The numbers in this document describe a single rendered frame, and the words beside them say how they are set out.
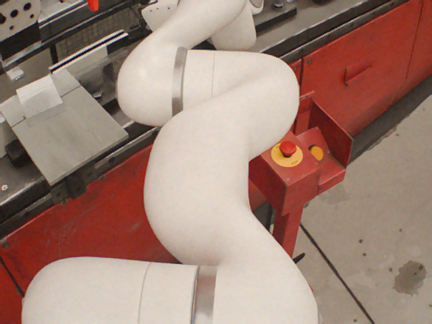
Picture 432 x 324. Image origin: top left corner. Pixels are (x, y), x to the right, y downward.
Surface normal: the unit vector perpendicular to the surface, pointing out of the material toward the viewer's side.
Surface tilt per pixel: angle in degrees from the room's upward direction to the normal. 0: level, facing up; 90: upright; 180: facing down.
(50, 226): 90
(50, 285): 19
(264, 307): 7
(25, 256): 90
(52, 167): 0
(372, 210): 0
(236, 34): 96
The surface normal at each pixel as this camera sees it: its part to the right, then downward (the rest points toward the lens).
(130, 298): 0.00, -0.69
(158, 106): -0.08, 0.56
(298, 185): 0.54, 0.64
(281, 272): 0.30, -0.83
